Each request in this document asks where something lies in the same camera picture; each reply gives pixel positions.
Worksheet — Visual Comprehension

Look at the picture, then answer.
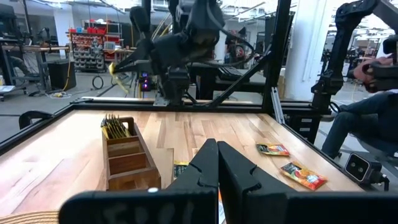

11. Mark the black aluminium rig frame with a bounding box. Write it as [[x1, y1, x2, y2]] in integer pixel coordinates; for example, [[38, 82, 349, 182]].
[[0, 0, 368, 191]]

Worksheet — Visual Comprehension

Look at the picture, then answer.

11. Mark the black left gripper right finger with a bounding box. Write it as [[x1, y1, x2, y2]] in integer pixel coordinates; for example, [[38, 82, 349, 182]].
[[218, 141, 398, 224]]

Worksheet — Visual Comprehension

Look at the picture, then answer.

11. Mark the black control box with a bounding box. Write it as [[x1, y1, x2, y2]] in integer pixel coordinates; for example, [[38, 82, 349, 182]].
[[283, 114, 315, 144]]

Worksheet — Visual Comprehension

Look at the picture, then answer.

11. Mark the person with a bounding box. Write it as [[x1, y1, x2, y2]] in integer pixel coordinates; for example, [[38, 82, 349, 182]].
[[321, 55, 398, 160]]

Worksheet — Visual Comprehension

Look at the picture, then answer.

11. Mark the wooden workbench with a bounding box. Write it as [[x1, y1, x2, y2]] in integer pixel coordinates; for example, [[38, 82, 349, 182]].
[[0, 45, 70, 94]]

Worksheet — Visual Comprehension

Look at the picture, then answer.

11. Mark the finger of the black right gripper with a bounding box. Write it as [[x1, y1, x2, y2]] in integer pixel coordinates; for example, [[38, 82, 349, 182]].
[[113, 60, 157, 75], [112, 41, 155, 70]]

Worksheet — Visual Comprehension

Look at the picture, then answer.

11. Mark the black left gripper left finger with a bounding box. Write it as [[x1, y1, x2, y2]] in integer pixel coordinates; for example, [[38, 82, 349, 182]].
[[58, 138, 220, 224]]

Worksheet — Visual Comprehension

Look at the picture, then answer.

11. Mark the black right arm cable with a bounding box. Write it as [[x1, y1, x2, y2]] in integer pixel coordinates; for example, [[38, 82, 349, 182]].
[[206, 1, 265, 68]]

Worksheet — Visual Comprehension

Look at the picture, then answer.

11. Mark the green yellow tea packet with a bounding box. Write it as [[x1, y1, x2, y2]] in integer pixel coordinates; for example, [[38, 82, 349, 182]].
[[101, 117, 110, 140]]

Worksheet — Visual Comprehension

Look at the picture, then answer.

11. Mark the computer tower with lights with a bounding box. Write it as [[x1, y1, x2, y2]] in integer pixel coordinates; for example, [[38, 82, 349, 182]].
[[139, 70, 154, 91]]

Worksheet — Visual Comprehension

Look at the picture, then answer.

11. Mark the white pillar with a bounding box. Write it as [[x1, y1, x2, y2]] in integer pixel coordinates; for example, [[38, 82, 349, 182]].
[[284, 0, 343, 101], [52, 6, 75, 60]]

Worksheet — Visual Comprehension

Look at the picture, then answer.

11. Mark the orange dark green tea packet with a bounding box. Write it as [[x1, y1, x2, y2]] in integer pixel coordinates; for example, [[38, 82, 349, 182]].
[[255, 142, 290, 157], [279, 161, 329, 191]]

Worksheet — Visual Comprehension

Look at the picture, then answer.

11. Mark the black cable coil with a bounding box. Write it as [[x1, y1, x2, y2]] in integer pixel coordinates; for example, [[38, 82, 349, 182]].
[[91, 74, 105, 91]]

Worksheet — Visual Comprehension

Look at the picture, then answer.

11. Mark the black table handle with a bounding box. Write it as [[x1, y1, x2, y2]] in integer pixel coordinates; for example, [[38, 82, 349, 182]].
[[17, 110, 54, 131]]

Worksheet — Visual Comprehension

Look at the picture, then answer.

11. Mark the black table-level camera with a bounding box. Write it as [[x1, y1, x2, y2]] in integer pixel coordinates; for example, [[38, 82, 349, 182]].
[[343, 151, 390, 192]]

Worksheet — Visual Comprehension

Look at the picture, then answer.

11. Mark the person's hand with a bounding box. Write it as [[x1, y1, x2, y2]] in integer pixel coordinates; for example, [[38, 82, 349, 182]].
[[353, 55, 396, 93]]

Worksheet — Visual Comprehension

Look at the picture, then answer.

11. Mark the wooden tea organizer box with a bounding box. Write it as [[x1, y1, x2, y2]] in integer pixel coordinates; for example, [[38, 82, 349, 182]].
[[101, 116, 162, 191]]

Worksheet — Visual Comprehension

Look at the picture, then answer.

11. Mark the round woven placemat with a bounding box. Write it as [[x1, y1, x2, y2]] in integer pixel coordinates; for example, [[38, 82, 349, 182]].
[[0, 210, 60, 224]]

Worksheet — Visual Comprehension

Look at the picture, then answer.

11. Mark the yellow floor cable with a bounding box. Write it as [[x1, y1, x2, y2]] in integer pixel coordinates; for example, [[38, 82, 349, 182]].
[[49, 58, 73, 99]]

